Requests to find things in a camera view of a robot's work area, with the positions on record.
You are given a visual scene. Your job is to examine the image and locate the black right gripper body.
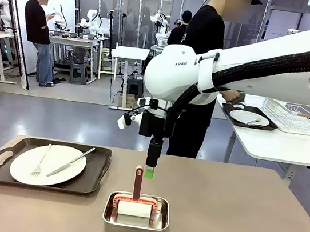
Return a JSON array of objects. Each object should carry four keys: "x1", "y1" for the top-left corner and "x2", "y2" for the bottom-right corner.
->
[{"x1": 137, "y1": 110, "x2": 169, "y2": 148}]

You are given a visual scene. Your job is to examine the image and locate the pink handled lint roller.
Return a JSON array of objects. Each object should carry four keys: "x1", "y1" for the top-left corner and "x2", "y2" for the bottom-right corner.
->
[{"x1": 108, "y1": 162, "x2": 165, "y2": 229}]

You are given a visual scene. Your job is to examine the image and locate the dark brown serving tray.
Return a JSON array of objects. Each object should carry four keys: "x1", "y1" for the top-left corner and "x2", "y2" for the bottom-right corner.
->
[{"x1": 0, "y1": 133, "x2": 113, "y2": 199}]

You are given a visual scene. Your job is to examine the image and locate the silver table knife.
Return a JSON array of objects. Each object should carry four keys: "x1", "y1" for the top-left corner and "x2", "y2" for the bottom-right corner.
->
[{"x1": 45, "y1": 141, "x2": 96, "y2": 183}]

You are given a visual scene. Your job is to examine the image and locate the dark grey cloth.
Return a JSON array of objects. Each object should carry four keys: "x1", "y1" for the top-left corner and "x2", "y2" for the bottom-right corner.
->
[{"x1": 233, "y1": 91, "x2": 247, "y2": 102}]

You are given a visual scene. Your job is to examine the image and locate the large white dinner plate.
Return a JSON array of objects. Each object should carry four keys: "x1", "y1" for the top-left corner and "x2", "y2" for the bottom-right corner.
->
[{"x1": 8, "y1": 138, "x2": 89, "y2": 193}]

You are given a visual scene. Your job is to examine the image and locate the person's right hand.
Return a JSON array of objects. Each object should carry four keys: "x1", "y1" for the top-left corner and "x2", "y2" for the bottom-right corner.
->
[{"x1": 222, "y1": 88, "x2": 242, "y2": 103}]

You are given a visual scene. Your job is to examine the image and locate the cardboard box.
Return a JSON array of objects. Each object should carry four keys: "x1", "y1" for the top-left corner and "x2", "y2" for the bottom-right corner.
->
[{"x1": 117, "y1": 92, "x2": 136, "y2": 110}]

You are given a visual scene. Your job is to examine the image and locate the grey plastic stool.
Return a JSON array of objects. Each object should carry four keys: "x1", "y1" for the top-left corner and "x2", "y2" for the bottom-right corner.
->
[
  {"x1": 125, "y1": 76, "x2": 146, "y2": 98},
  {"x1": 67, "y1": 62, "x2": 90, "y2": 86}
]

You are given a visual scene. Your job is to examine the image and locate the rectangular metal tin tray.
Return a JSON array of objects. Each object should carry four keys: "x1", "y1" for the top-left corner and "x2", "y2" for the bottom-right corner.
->
[{"x1": 100, "y1": 189, "x2": 173, "y2": 232}]

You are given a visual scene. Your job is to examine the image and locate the white standing desk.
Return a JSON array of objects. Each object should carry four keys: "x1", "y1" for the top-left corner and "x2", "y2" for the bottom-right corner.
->
[{"x1": 104, "y1": 44, "x2": 151, "y2": 114}]

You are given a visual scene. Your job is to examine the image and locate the black serving tray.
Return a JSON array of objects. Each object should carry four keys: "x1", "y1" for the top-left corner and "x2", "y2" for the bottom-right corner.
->
[{"x1": 218, "y1": 101, "x2": 281, "y2": 133}]

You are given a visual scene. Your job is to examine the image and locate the background person with black cap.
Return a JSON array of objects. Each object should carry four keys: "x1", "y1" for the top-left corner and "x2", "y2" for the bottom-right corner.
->
[{"x1": 166, "y1": 8, "x2": 194, "y2": 48}]

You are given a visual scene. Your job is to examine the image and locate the white robot behind glass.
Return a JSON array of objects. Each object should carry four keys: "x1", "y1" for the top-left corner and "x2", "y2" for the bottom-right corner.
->
[{"x1": 146, "y1": 10, "x2": 172, "y2": 48}]

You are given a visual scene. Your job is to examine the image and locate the small silver fork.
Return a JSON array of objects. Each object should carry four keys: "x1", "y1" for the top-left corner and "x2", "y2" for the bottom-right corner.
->
[{"x1": 245, "y1": 115, "x2": 262, "y2": 126}]

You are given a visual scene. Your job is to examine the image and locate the grey background work table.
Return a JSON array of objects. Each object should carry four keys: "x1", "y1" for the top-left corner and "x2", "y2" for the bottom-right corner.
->
[{"x1": 44, "y1": 30, "x2": 103, "y2": 82}]

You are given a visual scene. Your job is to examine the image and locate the person in black t-shirt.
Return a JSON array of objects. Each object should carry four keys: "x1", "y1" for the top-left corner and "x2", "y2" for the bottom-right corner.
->
[{"x1": 165, "y1": 0, "x2": 264, "y2": 166}]

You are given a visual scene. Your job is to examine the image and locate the white robot on grey table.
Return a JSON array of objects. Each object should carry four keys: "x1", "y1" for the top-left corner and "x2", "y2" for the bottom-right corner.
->
[{"x1": 78, "y1": 7, "x2": 104, "y2": 38}]

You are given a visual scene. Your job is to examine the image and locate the black backdrop stand pole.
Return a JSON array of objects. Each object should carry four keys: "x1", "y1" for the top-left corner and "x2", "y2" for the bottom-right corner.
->
[{"x1": 0, "y1": 0, "x2": 42, "y2": 91}]

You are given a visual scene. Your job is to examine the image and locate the white robot beside background man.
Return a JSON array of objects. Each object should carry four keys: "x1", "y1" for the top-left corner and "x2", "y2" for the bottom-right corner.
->
[{"x1": 50, "y1": 3, "x2": 70, "y2": 33}]

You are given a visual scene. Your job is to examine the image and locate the white side table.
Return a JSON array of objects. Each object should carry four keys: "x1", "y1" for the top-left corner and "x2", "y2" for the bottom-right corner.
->
[{"x1": 206, "y1": 90, "x2": 310, "y2": 190}]

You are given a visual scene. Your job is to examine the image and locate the background man in jeans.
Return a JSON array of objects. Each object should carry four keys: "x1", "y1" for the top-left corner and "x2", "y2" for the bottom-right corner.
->
[{"x1": 14, "y1": 0, "x2": 67, "y2": 89}]

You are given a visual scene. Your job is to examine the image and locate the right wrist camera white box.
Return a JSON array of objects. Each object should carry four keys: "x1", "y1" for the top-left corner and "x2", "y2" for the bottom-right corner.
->
[{"x1": 116, "y1": 110, "x2": 141, "y2": 133}]

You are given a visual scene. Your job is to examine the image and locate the right arm black cable sleeve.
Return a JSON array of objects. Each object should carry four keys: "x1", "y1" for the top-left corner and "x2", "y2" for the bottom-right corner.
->
[{"x1": 162, "y1": 23, "x2": 310, "y2": 159}]

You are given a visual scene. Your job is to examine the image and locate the white wire dish rack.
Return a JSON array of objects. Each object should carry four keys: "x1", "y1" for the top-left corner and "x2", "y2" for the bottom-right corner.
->
[{"x1": 259, "y1": 97, "x2": 310, "y2": 136}]

